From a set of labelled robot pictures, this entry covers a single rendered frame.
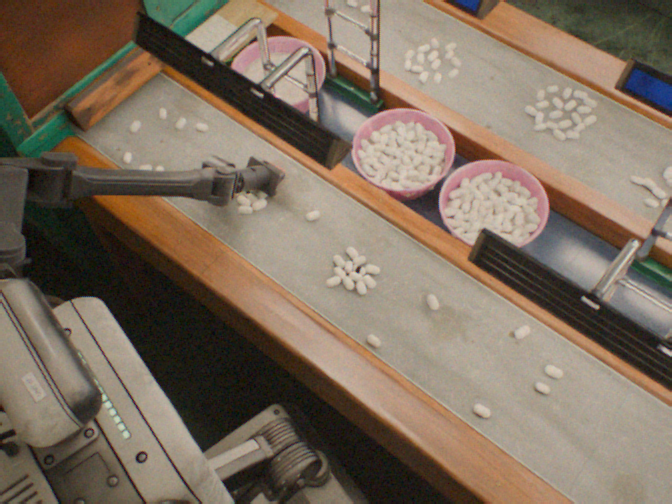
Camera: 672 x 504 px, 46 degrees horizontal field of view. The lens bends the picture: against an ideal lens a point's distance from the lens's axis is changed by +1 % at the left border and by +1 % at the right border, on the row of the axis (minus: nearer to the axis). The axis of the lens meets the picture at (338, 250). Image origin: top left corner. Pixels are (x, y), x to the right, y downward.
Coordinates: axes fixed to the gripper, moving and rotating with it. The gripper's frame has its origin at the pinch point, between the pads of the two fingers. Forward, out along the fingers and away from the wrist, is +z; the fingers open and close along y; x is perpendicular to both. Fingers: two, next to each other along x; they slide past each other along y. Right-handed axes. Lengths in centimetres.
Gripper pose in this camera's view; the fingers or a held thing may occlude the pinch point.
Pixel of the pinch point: (282, 172)
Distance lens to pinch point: 204.0
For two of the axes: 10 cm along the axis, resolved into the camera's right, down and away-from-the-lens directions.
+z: 5.1, -1.9, 8.4
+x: -3.8, 8.3, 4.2
